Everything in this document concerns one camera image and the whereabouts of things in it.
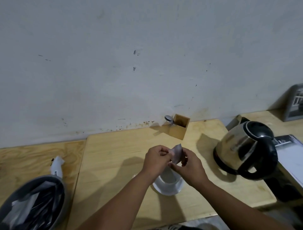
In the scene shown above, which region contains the wooden utensil holder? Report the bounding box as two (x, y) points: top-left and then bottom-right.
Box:
(168, 114), (191, 141)

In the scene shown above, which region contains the pile of sachets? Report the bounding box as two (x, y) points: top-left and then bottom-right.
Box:
(0, 181), (65, 230)

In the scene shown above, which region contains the grey bowl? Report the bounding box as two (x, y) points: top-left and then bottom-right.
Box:
(0, 175), (69, 230)

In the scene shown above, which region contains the white cup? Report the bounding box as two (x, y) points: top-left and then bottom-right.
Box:
(152, 165), (185, 196)

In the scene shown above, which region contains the person's left hand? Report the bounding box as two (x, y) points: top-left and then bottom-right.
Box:
(142, 145), (175, 183)

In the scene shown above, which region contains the stainless steel electric kettle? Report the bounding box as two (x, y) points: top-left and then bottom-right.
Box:
(213, 121), (279, 181)

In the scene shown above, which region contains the white packet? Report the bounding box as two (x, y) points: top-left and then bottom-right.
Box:
(50, 156), (65, 179)

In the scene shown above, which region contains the person's left forearm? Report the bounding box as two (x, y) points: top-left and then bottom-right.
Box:
(75, 171), (157, 230)

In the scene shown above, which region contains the grey framed picture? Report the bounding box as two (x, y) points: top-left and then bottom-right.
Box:
(283, 83), (303, 122)

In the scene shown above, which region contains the small grey sachet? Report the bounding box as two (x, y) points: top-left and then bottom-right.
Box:
(169, 144), (183, 165)

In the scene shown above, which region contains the black and white cardboard box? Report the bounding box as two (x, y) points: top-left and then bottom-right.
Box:
(265, 134), (303, 202)

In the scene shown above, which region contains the person's right hand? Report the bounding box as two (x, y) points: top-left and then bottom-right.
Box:
(169, 147), (209, 188)

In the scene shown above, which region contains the person's right forearm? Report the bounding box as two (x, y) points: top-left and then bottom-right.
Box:
(196, 178), (290, 230)

